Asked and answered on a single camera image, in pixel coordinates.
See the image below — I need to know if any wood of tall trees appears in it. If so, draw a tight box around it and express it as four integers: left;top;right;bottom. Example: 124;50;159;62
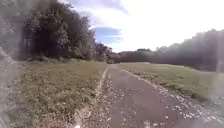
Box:
0;0;118;64

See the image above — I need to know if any grey asphalt path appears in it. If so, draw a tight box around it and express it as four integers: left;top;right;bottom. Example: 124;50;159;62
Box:
87;63;224;128

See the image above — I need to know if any distant tree line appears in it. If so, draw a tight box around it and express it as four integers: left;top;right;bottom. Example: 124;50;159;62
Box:
113;28;224;73

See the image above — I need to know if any grass field with leaves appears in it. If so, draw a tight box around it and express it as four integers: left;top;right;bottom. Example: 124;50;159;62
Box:
0;58;109;128

